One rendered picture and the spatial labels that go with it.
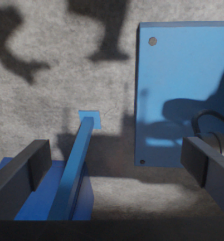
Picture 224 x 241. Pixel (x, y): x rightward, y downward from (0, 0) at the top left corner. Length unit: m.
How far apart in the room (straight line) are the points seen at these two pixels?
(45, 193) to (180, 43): 1.18
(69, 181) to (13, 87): 0.67
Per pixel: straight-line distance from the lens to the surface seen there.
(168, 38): 0.77
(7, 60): 1.12
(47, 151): 0.16
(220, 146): 0.55
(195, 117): 0.67
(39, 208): 1.31
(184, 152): 0.17
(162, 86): 0.84
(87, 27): 0.89
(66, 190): 0.77
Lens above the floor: 0.85
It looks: 51 degrees down
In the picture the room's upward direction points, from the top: 171 degrees counter-clockwise
